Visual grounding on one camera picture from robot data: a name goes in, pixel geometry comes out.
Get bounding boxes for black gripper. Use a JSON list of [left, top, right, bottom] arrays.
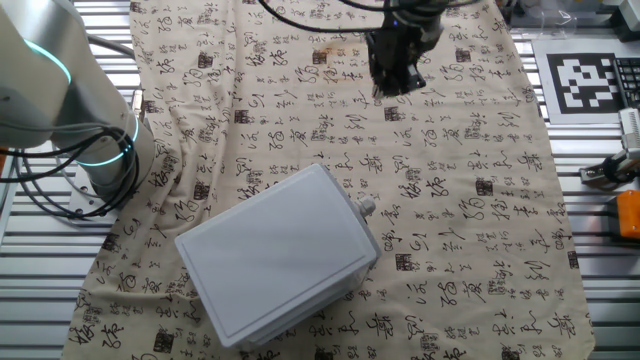
[[364, 19, 446, 99]]

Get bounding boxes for grey metal device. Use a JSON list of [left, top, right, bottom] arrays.
[[618, 107, 640, 162]]

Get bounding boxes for white plastic drawer cabinet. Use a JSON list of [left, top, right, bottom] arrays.
[[174, 163, 379, 350]]

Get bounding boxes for black keyboard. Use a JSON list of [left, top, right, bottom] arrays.
[[613, 56, 640, 109]]

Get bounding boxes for black white fiducial marker board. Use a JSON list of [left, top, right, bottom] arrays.
[[532, 38, 627, 126]]

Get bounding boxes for white drawer with knob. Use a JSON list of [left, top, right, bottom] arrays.
[[316, 163, 384, 264]]

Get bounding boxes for beige calligraphy print cloth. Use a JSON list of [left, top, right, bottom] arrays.
[[60, 0, 597, 360]]

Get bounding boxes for orange box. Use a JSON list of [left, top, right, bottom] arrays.
[[615, 189, 640, 240]]

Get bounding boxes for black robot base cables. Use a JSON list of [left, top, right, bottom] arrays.
[[0, 124, 144, 219]]

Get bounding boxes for grey white box device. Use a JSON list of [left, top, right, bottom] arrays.
[[603, 0, 640, 43]]

